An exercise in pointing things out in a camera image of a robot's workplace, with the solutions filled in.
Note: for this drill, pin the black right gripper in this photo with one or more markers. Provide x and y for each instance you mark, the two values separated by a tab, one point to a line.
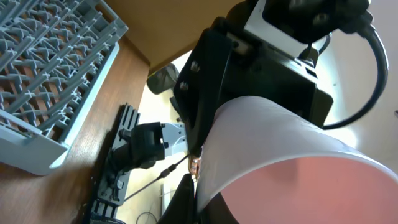
227	63

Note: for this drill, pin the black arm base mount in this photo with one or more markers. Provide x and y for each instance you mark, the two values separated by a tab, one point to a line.
110	180

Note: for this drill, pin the grey plastic dishwasher rack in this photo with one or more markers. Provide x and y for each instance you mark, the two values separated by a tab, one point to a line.
55	56

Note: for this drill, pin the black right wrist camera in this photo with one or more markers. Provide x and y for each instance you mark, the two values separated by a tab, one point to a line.
291	25

